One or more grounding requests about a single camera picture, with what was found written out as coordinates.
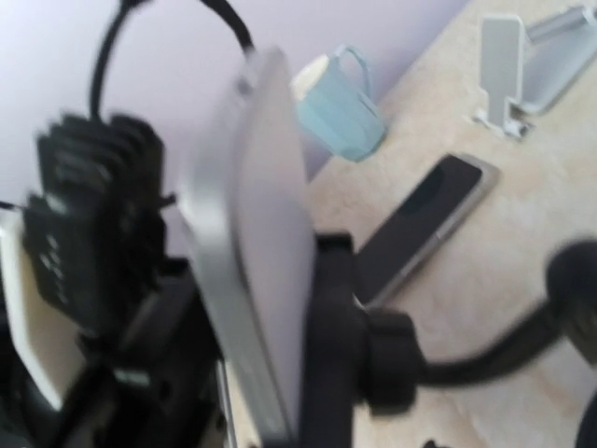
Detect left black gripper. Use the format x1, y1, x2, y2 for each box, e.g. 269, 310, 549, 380
60, 260, 228, 447

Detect black phone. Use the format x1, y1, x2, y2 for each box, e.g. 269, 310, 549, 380
177, 47, 316, 444

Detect black round-base phone stand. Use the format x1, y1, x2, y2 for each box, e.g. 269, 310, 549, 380
294, 233, 596, 447

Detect silver folding phone stand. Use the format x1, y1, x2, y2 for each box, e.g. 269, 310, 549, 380
475, 5, 596, 140

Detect light blue mug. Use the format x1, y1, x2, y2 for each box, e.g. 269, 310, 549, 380
291, 45, 387, 162

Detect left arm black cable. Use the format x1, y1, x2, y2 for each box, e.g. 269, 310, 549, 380
89, 0, 257, 122

